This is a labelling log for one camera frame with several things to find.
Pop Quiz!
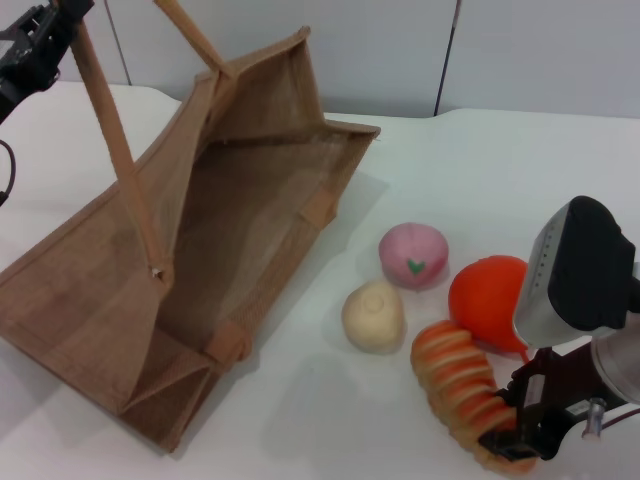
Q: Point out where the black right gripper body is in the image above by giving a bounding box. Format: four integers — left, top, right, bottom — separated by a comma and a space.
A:
507, 344, 609, 459

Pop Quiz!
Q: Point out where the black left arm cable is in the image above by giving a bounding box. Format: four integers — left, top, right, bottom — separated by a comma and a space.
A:
0, 139, 19, 207

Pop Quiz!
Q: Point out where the dark vertical wall strip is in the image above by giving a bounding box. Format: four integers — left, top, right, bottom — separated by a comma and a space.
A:
105, 0, 133, 87
432, 0, 464, 117

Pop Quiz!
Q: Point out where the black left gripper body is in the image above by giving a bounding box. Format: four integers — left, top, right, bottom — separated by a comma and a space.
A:
0, 2, 65, 124

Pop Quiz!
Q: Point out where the orange striped bread roll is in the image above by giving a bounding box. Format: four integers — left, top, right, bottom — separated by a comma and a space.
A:
410, 320, 539, 474

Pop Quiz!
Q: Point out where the cream egg yolk pastry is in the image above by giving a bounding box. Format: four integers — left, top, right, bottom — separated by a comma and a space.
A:
341, 279, 407, 356

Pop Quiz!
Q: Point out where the brown jute tote bag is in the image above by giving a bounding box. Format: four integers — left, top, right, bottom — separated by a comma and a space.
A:
0, 0, 382, 456

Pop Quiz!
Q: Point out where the right gripper cable connector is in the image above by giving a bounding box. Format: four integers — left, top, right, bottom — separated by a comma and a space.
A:
581, 397, 609, 440

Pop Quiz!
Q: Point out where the orange toy pear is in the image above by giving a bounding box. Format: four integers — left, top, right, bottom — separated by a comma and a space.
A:
448, 254, 532, 364

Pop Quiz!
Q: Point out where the pink peach bun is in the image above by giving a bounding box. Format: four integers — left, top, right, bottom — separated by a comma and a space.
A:
378, 222, 450, 292

